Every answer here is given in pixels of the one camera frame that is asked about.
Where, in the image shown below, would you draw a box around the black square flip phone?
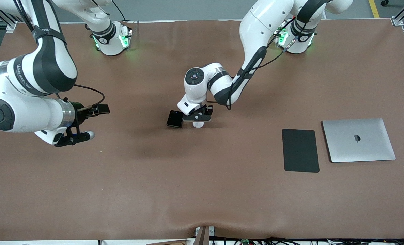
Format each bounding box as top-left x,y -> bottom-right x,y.
166,110 -> 184,129

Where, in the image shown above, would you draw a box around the aluminium frame struts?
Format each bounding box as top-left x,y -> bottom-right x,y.
0,0 -> 17,33

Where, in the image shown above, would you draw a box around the black right base cable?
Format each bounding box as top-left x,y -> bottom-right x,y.
112,0 -> 127,22

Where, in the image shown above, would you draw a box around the silver closed laptop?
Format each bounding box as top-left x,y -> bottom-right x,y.
322,118 -> 397,163

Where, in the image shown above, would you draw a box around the black mouse pad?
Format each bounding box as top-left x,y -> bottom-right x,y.
282,129 -> 320,173

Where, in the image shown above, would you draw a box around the brown wooden board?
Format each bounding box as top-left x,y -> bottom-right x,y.
146,240 -> 196,245

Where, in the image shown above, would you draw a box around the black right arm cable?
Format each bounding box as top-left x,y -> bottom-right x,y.
14,0 -> 106,111

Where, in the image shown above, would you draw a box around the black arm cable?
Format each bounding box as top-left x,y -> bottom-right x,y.
225,17 -> 299,111
14,0 -> 106,111

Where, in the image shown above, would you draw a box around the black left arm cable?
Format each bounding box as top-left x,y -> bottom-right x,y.
225,17 -> 299,111

